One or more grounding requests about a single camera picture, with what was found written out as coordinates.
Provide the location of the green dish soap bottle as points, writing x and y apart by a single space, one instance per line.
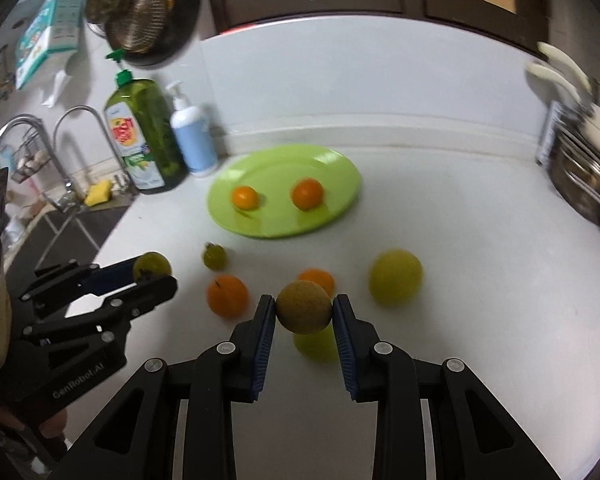
145 135

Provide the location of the large steel faucet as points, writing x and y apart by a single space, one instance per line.
66 195

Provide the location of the clear plastic bag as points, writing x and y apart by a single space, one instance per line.
55 90

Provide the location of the small dark green fruit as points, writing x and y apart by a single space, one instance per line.
214 256
152 261

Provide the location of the green apple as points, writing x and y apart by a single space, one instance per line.
395 277
316 349

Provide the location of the paper towel pack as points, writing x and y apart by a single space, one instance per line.
47 30

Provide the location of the green plate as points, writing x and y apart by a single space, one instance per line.
280 170

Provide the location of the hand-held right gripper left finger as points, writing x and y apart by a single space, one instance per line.
264 350

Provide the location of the orange tangerine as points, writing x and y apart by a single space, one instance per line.
245 197
322 277
227 296
307 193

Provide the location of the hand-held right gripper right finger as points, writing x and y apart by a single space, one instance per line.
344 355

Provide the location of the small brass pot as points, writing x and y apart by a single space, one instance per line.
102 5

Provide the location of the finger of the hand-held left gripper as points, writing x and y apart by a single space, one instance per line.
150 290
105 275

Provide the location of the steel sink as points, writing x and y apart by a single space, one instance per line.
65 230

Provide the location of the person's left hand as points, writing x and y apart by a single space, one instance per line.
54 424

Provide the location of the yellow sponge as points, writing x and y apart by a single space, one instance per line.
98 193

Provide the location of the steel pot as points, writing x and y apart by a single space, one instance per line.
580 185

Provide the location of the thin gooseneck faucet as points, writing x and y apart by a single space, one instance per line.
125 180

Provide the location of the black frying pan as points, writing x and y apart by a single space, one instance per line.
182 5

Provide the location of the brass strainer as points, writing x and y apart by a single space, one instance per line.
142 15

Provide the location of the white pump bottle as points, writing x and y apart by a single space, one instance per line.
192 140

